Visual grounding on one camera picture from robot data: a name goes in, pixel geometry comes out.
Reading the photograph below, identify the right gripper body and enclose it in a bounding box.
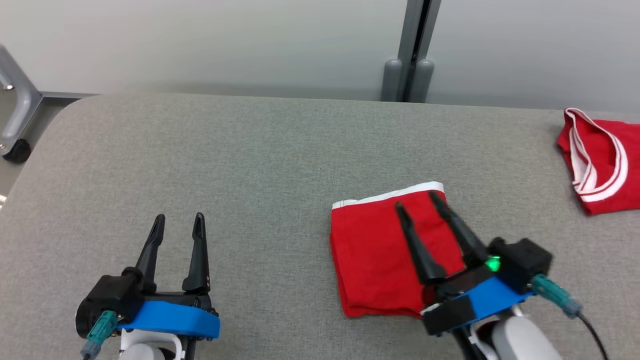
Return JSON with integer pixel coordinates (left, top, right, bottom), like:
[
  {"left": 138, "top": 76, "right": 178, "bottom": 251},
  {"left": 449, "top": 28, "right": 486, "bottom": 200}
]
[{"left": 421, "top": 264, "right": 536, "bottom": 337}]

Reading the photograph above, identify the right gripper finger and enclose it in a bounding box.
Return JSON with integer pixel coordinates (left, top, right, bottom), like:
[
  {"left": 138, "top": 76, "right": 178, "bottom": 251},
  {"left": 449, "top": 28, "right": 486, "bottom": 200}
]
[
  {"left": 394, "top": 201, "right": 447, "bottom": 287},
  {"left": 428, "top": 191, "right": 491, "bottom": 271}
]

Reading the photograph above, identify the red shorts white waistband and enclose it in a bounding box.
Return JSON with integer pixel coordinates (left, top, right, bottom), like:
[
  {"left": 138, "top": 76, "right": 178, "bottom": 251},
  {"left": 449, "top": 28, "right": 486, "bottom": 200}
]
[{"left": 329, "top": 181, "right": 468, "bottom": 319}]

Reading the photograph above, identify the grey partition post with leg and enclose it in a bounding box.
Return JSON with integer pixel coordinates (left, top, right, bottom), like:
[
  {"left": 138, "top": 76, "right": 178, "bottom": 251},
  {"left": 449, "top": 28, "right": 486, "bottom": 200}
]
[{"left": 0, "top": 44, "right": 45, "bottom": 151}]

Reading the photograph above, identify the red shirt striped white trim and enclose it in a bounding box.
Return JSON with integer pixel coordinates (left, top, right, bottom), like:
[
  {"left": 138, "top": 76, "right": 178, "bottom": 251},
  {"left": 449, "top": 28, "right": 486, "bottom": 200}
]
[{"left": 556, "top": 107, "right": 640, "bottom": 217}]

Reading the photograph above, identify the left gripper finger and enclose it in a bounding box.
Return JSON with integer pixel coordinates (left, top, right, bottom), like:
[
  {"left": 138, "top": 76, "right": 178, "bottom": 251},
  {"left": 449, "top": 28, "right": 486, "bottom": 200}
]
[
  {"left": 135, "top": 213, "right": 166, "bottom": 295},
  {"left": 181, "top": 212, "right": 211, "bottom": 294}
]

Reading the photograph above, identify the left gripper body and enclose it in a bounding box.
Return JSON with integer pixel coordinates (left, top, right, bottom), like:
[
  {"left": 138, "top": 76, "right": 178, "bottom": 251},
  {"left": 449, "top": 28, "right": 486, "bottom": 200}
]
[{"left": 117, "top": 291, "right": 221, "bottom": 352}]

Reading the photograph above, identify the black caster wheel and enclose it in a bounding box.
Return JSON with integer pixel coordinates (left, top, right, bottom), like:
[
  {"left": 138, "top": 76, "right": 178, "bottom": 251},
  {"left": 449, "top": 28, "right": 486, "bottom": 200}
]
[{"left": 2, "top": 138, "right": 32, "bottom": 164}]

